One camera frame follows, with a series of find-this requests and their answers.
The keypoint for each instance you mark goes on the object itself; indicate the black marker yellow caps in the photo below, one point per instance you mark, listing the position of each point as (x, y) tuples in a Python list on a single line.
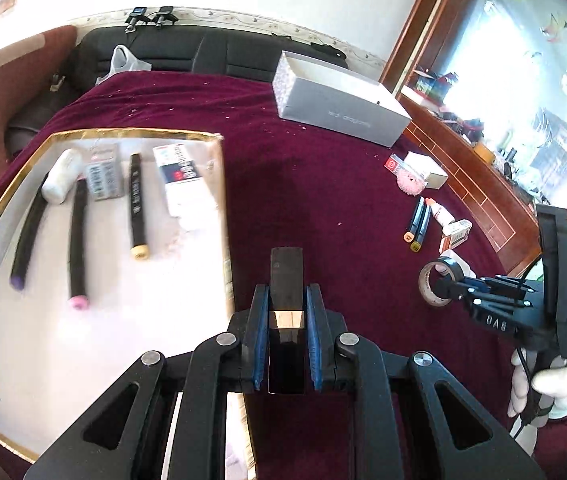
[(417, 242)]

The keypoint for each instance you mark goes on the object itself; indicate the wooden side cabinet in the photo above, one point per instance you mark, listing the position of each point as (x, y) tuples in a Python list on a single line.
[(485, 82)]

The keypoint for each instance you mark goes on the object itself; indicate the maroon bed cover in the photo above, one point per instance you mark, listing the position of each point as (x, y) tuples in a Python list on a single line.
[(417, 393)]

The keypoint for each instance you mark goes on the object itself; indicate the black marker pink caps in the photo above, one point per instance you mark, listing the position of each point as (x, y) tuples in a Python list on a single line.
[(76, 265)]

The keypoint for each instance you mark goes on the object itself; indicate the white plastic bag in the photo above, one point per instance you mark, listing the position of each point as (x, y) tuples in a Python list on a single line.
[(124, 61)]

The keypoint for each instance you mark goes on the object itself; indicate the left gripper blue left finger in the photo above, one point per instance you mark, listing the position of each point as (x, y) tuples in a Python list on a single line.
[(255, 341)]

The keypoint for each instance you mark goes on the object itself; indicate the cream cardboard box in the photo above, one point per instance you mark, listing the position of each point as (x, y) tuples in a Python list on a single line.
[(428, 169)]

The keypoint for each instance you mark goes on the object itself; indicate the grey barcode small box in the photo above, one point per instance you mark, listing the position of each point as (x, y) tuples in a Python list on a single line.
[(104, 172)]

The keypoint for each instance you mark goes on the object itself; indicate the pink fluffy pompom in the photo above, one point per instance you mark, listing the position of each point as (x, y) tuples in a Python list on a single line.
[(409, 183)]

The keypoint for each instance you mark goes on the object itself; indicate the white orange ointment box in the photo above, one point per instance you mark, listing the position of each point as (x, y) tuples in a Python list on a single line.
[(455, 234)]

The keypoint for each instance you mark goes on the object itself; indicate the black sofa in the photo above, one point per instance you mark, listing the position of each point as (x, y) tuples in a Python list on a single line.
[(174, 48)]

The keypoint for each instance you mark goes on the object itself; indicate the small bottle orange cap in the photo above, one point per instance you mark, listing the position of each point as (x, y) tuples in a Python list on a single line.
[(440, 213)]

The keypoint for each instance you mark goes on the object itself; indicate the black tape roll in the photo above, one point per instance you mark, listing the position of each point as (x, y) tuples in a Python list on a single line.
[(437, 290)]

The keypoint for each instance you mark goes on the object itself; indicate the silver white jar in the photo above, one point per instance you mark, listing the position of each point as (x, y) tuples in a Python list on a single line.
[(62, 176)]

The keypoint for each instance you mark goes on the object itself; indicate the black clip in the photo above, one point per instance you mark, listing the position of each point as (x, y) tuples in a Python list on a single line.
[(135, 17), (164, 17)]

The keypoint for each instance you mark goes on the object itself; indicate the gold-edged white tray box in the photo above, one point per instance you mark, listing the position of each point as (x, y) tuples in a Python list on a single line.
[(54, 359)]

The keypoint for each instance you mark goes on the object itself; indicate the black clip left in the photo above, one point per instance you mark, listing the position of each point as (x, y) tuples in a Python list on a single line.
[(135, 17)]

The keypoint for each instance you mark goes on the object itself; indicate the black marker purple caps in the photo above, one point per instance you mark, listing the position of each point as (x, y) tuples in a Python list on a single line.
[(26, 241)]

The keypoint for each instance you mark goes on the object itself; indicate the white gloved right hand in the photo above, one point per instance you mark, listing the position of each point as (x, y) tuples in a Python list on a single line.
[(551, 382)]

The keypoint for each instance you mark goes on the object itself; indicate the black clip right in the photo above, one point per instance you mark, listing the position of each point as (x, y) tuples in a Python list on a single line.
[(164, 17)]

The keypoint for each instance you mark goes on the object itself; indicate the grey shoe box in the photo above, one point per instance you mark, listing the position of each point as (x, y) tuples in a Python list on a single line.
[(327, 96)]

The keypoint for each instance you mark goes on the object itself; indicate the white navy flat box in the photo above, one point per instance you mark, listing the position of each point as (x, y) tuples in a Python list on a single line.
[(186, 192)]

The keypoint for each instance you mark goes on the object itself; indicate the red silver small box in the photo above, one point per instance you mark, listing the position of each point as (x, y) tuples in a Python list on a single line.
[(395, 165)]

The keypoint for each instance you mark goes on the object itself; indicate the black marker in tray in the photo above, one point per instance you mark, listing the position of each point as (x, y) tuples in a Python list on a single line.
[(139, 244)]

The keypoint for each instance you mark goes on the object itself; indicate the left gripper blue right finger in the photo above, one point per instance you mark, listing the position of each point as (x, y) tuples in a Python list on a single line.
[(320, 340)]

